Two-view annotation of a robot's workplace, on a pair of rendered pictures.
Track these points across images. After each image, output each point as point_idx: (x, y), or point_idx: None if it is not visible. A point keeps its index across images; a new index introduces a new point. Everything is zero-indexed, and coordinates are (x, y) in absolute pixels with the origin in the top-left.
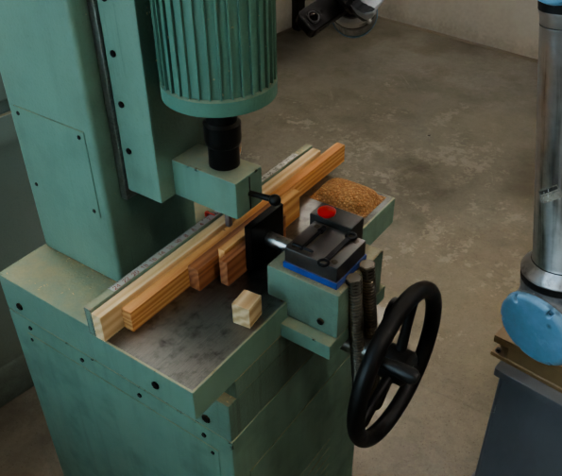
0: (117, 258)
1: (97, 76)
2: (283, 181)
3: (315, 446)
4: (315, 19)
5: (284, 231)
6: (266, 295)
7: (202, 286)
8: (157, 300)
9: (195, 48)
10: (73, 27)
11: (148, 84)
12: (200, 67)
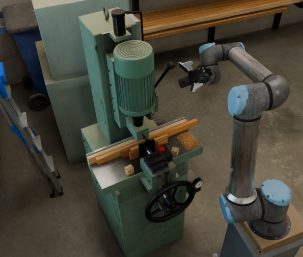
0: (109, 137)
1: (107, 88)
2: (167, 129)
3: (160, 214)
4: (183, 83)
5: (157, 147)
6: (139, 166)
7: (123, 157)
8: (107, 158)
9: (123, 97)
10: (100, 76)
11: (117, 97)
12: (124, 101)
